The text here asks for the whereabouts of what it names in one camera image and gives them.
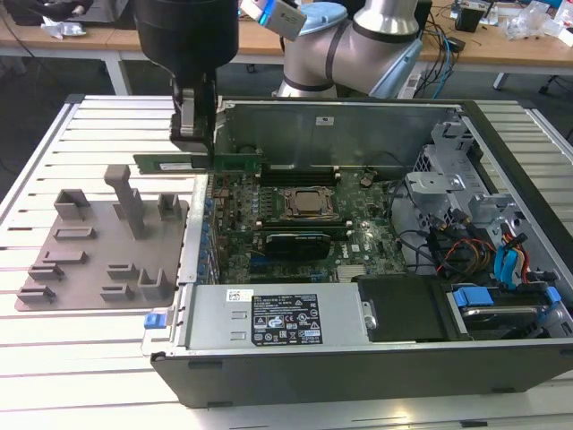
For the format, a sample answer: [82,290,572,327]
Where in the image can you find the wooden desk white legs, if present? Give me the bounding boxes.
[0,0,573,98]

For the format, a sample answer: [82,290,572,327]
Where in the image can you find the green motherboard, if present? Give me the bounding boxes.
[209,169,414,284]

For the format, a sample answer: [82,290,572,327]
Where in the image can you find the white power strip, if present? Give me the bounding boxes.
[397,73,423,99]

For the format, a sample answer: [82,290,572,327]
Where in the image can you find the blue flat wire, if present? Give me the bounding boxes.
[493,245,526,293]

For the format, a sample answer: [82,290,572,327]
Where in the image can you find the black graphics card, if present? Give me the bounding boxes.
[262,230,333,262]

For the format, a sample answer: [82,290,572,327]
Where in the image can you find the grey power supply unit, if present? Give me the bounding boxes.
[184,283,373,351]

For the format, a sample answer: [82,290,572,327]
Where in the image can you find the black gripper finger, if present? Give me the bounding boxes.
[169,71,218,175]

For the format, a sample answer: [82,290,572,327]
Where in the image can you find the clear plastic bags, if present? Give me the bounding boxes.
[504,0,563,42]

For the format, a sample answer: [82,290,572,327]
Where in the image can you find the silver CPU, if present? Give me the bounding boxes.
[295,190,330,214]

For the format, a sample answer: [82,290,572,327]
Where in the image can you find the silver drive cage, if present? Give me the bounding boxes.
[404,119,538,271]

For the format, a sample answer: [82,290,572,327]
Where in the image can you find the blue hanging cable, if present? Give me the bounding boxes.
[436,21,455,96]

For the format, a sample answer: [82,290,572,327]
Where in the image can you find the metal socket cover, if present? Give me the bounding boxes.
[283,185,338,220]

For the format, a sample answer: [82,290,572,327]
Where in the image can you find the grey parts rack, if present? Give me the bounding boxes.
[14,164,192,312]

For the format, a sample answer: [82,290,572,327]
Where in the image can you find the small silver heatsink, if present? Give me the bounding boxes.
[335,263,367,282]

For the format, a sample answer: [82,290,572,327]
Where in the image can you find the installed RAM stick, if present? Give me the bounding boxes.
[261,166,339,176]

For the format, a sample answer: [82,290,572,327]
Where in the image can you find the black open PC case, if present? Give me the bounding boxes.
[141,96,573,409]

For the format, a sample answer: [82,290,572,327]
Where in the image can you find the large black box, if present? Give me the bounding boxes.
[9,0,138,26]

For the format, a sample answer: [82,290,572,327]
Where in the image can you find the crumpled silver foil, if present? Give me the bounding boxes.
[39,13,87,40]

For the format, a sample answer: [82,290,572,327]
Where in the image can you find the orange wire bundle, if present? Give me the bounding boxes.
[440,232,498,274]

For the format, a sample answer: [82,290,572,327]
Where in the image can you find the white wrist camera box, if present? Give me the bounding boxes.
[240,0,309,42]

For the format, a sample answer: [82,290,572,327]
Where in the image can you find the black plastic air shroud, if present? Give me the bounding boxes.
[353,274,458,344]

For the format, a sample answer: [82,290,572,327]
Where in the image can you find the green RAM stick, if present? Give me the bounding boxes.
[133,151,263,176]

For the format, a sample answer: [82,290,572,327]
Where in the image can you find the hard disk in blue carrier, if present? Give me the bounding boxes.
[446,285,561,342]

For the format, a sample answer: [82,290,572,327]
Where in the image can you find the small black box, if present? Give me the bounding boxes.
[453,5,485,33]

